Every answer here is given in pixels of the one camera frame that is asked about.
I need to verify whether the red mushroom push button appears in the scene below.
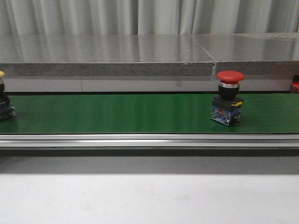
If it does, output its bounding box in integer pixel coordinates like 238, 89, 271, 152
211, 70, 245, 126

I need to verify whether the yellow mushroom push button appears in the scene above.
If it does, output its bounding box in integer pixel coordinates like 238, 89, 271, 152
0, 71, 16, 120

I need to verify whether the grey stone slab shelf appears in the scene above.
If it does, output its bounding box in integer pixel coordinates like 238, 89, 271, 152
0, 33, 299, 79

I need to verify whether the green conveyor belt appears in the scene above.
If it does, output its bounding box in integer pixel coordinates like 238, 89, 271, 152
0, 93, 299, 134

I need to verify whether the red plastic tray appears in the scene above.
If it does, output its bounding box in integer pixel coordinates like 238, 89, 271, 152
291, 81, 299, 94

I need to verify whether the grey curtain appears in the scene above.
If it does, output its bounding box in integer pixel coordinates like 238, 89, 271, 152
0, 0, 299, 35

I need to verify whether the aluminium conveyor side rail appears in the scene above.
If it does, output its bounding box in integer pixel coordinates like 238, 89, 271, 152
0, 133, 299, 149

